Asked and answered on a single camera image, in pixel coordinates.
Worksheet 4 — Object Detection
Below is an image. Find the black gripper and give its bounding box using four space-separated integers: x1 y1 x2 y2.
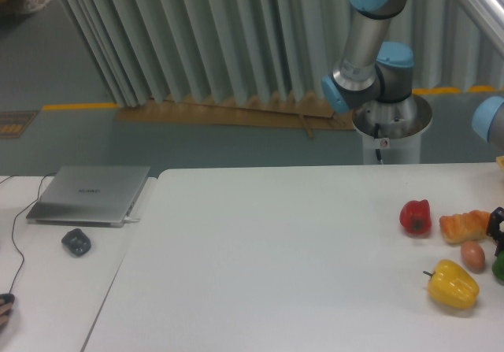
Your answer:
486 207 504 257

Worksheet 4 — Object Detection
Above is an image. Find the green bell pepper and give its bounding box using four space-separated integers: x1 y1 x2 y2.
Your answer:
491 250 504 282

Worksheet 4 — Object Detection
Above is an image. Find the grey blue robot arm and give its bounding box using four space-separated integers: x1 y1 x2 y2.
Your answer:
321 0 503 165

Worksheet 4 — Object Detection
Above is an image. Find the yellow bell pepper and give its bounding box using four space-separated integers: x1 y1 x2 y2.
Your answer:
423 259 480 310

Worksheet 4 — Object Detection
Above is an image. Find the wooden basket edge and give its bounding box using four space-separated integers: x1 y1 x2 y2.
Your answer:
495 156 504 171

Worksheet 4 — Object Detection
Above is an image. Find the red bell pepper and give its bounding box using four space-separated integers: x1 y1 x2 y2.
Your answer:
399 199 432 235

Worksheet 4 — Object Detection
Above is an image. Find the person's hand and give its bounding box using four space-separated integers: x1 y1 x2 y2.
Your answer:
0 300 13 329

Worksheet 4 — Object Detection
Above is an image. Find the brown egg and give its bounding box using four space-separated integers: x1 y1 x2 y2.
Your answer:
461 241 485 272

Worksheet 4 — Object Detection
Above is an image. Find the braided bread loaf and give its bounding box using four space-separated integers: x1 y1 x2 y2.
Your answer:
439 210 491 244

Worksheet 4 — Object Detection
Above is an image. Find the cardboard sheet on floor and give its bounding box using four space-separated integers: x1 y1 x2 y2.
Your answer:
115 91 354 139

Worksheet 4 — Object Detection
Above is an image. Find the grey pleated curtain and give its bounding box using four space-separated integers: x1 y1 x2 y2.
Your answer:
46 0 504 106

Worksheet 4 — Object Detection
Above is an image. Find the silver laptop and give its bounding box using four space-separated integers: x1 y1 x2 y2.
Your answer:
26 165 150 226

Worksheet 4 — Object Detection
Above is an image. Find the black computer mouse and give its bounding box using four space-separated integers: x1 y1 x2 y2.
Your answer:
0 293 16 306

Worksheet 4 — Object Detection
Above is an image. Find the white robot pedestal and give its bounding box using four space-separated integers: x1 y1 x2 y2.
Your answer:
352 94 432 165

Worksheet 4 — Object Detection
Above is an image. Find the black cable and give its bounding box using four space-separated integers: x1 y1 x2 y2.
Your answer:
0 170 60 295

